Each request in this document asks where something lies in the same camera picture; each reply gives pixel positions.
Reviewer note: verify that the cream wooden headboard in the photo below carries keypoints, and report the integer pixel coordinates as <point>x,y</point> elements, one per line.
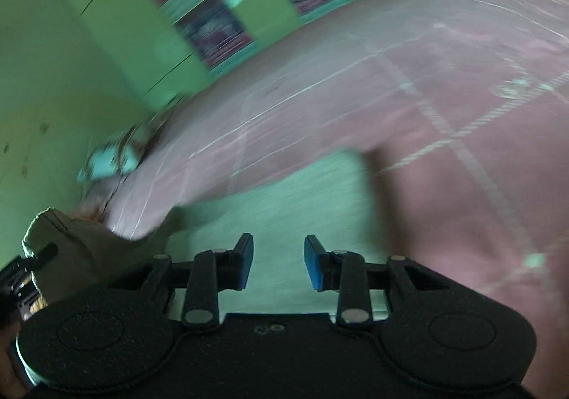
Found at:
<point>40,123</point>

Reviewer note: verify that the teal patterned pillow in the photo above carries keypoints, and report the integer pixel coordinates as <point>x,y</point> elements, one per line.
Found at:
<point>111,161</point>

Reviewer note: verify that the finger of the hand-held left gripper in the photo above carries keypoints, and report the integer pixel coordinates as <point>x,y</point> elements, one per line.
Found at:
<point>46,252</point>

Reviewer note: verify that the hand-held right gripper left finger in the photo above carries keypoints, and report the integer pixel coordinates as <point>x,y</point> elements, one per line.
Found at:
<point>243,263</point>

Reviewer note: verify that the bed with pink checked sheet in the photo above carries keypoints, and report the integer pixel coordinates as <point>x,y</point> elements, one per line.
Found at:
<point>400,92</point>

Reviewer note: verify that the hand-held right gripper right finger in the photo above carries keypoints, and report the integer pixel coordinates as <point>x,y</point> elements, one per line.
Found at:
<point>313,265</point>

